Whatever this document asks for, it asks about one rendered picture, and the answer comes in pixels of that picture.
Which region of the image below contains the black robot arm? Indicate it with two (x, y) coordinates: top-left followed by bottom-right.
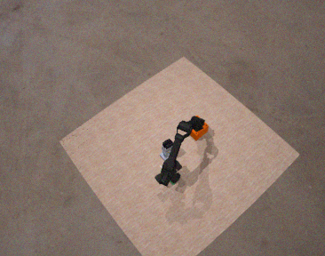
(159, 116), (205, 186)

